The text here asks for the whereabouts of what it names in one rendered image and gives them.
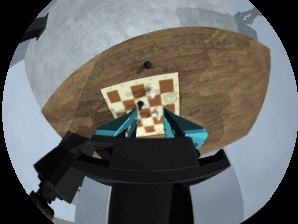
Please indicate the brown and cream chessboard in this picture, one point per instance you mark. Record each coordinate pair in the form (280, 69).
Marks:
(123, 97)

